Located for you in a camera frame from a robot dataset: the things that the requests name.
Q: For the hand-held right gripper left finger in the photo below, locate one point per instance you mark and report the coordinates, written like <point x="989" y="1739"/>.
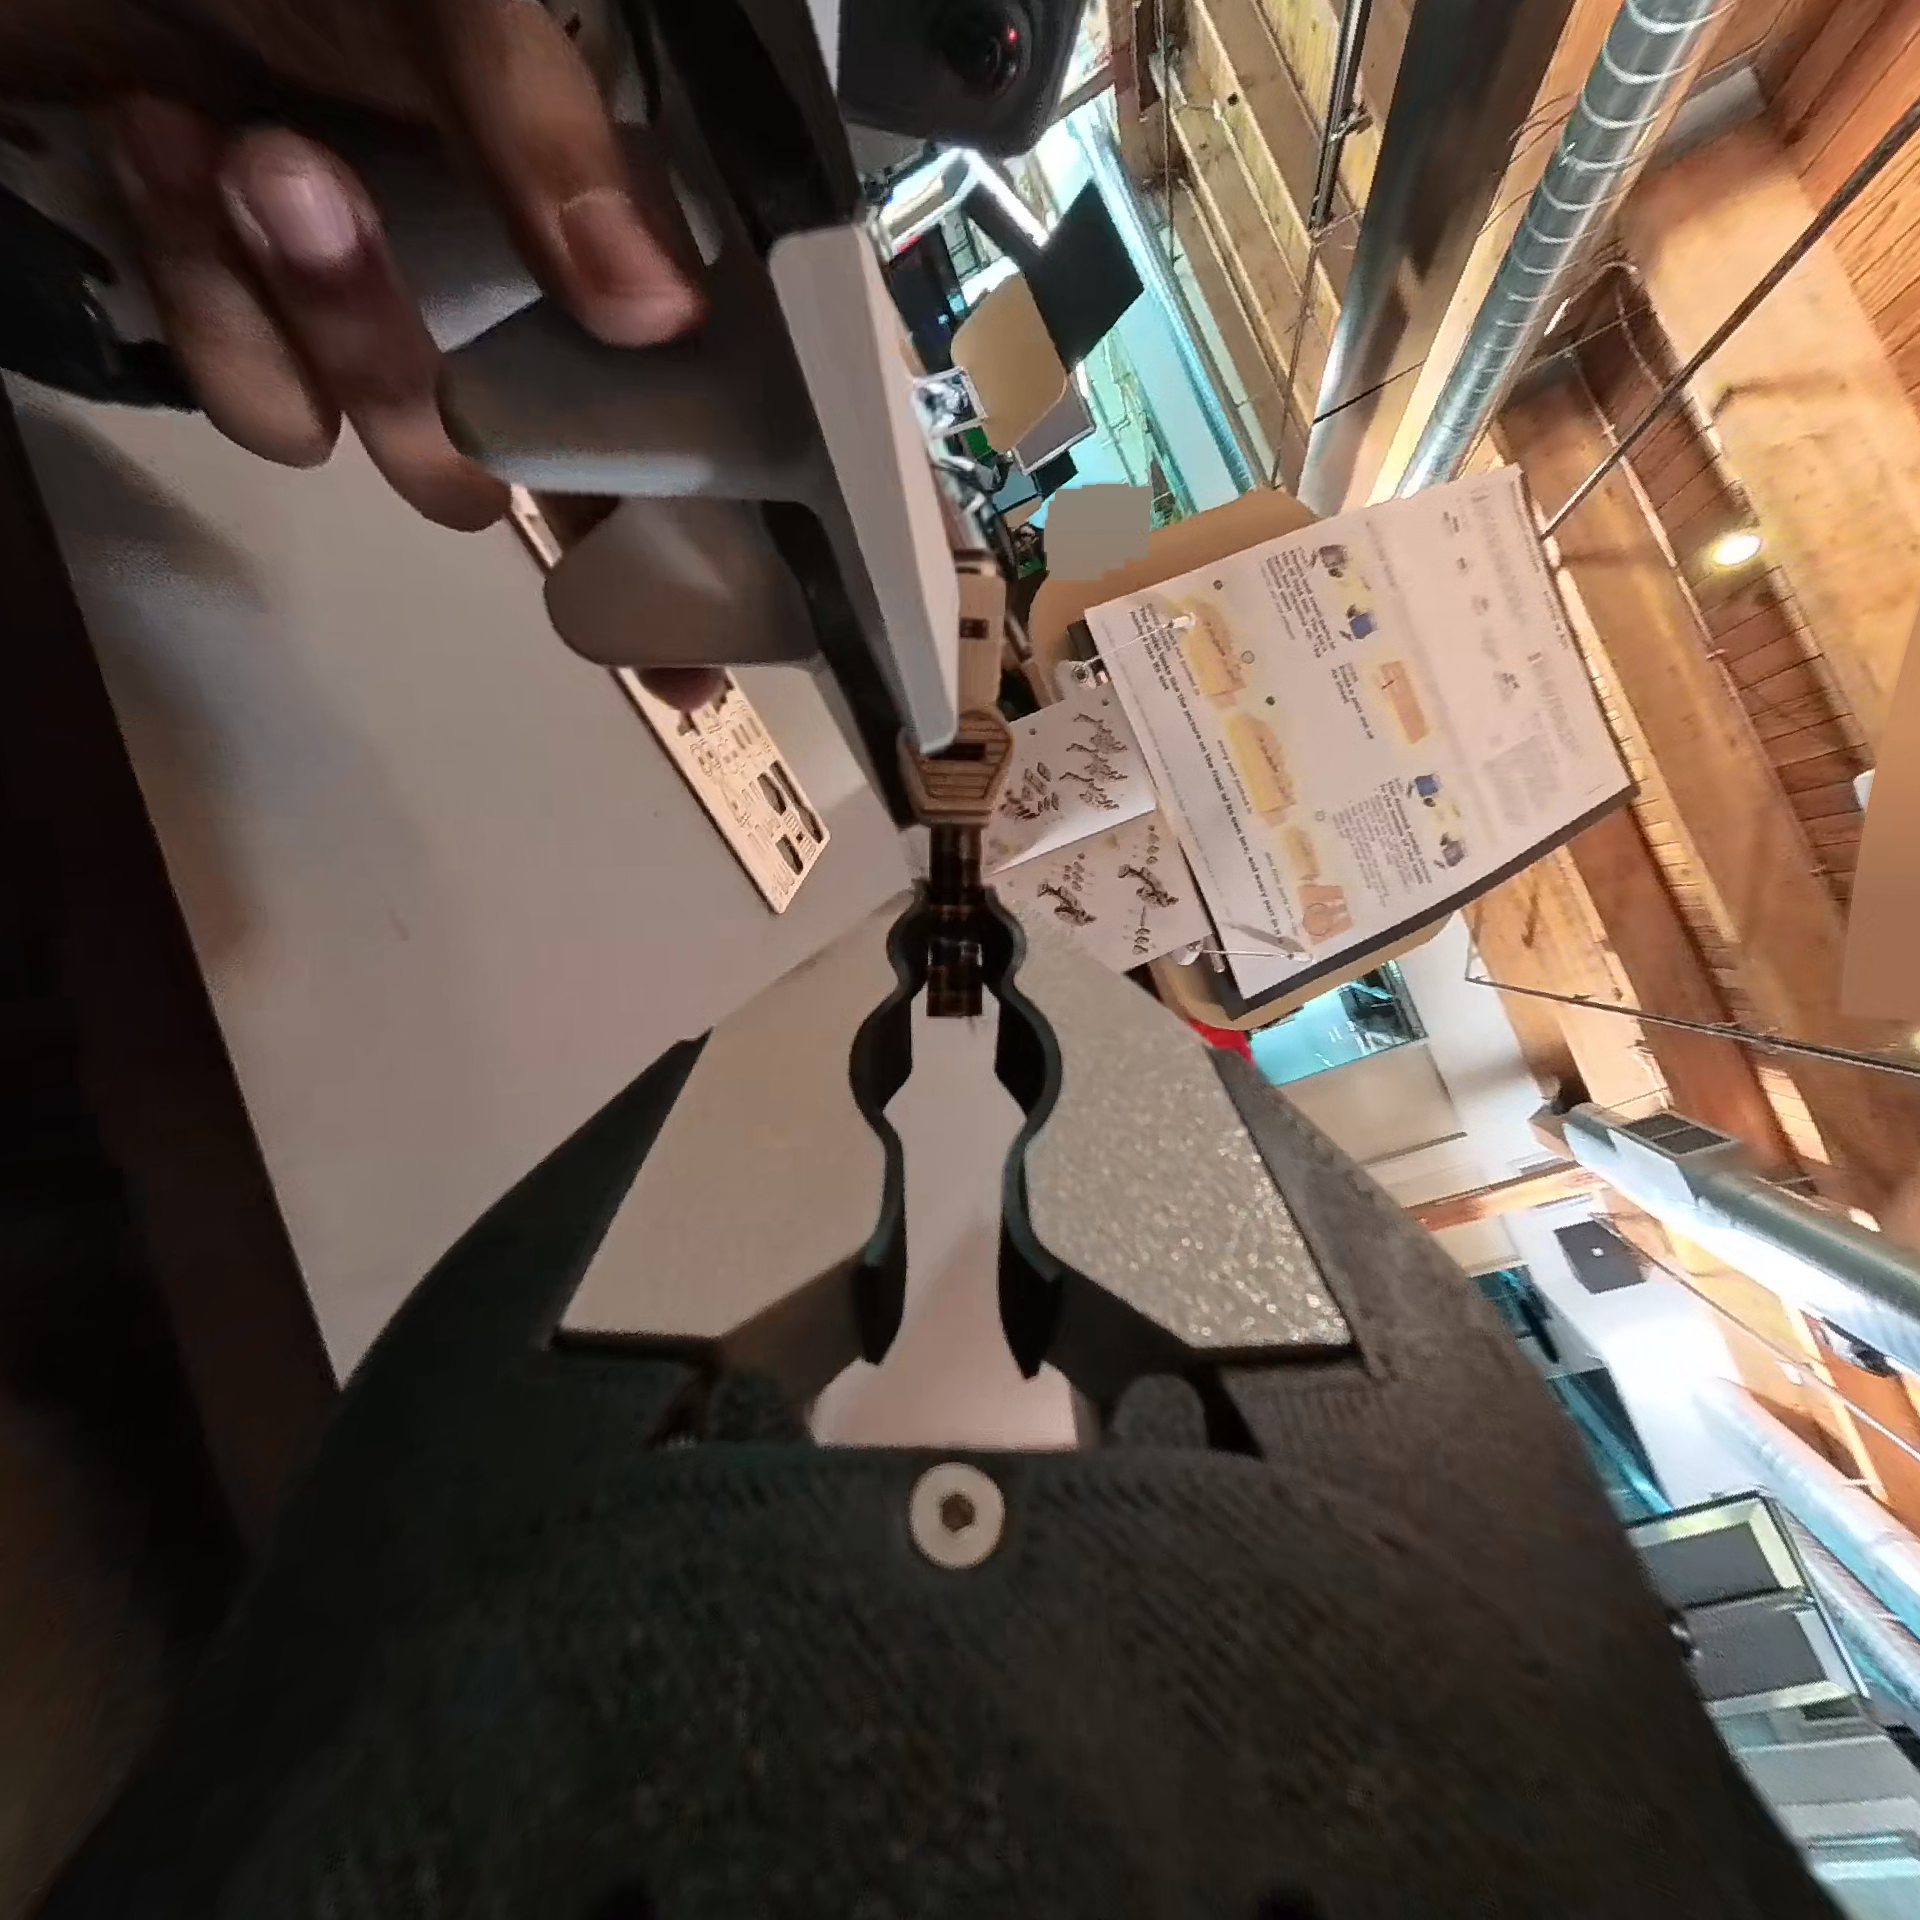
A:
<point x="749" y="1185"/>

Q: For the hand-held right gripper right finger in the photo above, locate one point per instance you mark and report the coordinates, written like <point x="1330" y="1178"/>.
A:
<point x="1183" y="1185"/>

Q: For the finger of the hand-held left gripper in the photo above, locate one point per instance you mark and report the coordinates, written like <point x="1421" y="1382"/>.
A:
<point x="865" y="452"/>

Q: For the wooden puzzle model assembly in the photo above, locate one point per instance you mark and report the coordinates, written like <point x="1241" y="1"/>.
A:
<point x="953" y="781"/>

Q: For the person's left hand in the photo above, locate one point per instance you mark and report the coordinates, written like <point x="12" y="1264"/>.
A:
<point x="301" y="206"/>

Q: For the black monitor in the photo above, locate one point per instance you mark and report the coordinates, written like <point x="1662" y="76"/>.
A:
<point x="1098" y="269"/>

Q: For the wooden part sheet with cutouts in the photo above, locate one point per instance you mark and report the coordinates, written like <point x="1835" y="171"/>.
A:
<point x="704" y="748"/>

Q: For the illustrated paper sheet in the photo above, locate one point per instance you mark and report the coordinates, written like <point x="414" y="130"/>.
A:
<point x="1080" y="781"/>

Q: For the printed instruction poster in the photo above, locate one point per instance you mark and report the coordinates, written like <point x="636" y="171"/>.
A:
<point x="1347" y="720"/>

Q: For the smooth grey pipe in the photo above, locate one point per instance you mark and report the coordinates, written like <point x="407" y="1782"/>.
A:
<point x="1395" y="223"/>

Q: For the silver spiral duct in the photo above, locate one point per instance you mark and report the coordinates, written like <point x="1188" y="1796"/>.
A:
<point x="1558" y="223"/>

